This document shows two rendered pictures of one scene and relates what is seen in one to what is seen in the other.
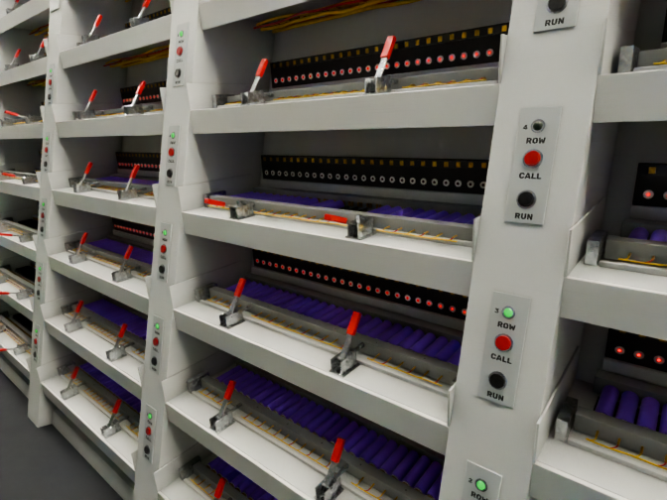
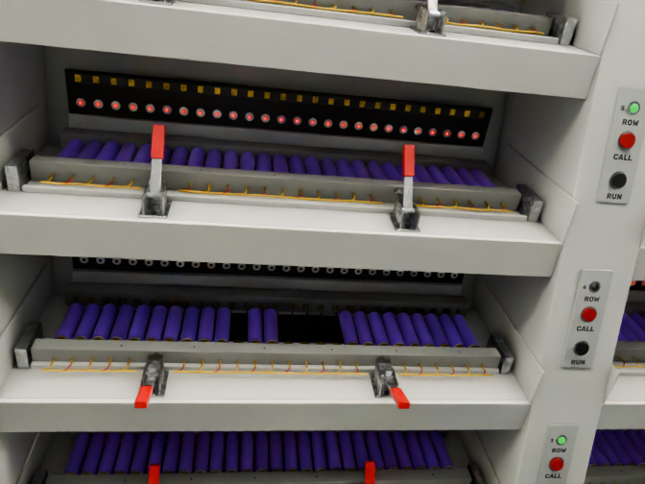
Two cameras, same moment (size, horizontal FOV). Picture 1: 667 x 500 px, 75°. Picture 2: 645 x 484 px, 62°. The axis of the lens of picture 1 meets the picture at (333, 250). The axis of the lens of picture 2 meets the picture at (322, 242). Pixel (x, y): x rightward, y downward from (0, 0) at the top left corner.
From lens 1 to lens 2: 0.61 m
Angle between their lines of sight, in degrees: 47
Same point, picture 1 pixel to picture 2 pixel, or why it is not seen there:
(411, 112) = (464, 258)
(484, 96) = (546, 253)
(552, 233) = (597, 373)
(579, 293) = (609, 412)
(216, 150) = (11, 257)
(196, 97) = not seen: outside the picture
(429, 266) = (485, 413)
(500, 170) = (560, 323)
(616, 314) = (629, 421)
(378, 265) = (422, 421)
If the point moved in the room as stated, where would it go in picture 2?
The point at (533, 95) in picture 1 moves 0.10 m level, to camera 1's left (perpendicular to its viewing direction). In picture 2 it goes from (591, 258) to (558, 272)
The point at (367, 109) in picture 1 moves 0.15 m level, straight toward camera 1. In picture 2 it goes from (406, 251) to (539, 291)
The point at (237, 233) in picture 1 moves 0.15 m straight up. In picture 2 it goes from (165, 417) to (167, 289)
